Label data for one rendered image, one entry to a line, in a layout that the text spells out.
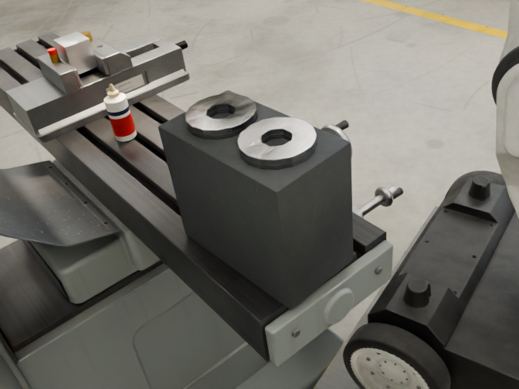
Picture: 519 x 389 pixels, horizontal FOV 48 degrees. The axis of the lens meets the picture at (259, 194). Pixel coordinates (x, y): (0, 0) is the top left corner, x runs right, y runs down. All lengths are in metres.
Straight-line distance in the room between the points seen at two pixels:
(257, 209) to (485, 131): 2.18
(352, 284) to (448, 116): 2.11
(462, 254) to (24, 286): 0.86
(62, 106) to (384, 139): 1.76
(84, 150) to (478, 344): 0.80
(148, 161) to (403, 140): 1.77
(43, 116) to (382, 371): 0.81
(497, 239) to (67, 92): 0.92
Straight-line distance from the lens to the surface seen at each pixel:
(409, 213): 2.25
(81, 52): 1.20
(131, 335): 1.19
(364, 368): 1.20
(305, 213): 0.65
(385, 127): 2.75
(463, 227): 1.32
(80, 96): 1.19
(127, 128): 1.09
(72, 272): 1.04
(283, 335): 0.74
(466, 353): 1.12
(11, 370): 1.08
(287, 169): 0.62
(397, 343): 1.08
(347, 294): 0.78
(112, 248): 1.05
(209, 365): 1.41
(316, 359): 1.55
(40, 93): 1.22
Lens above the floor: 1.45
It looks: 38 degrees down
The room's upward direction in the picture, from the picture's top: 8 degrees counter-clockwise
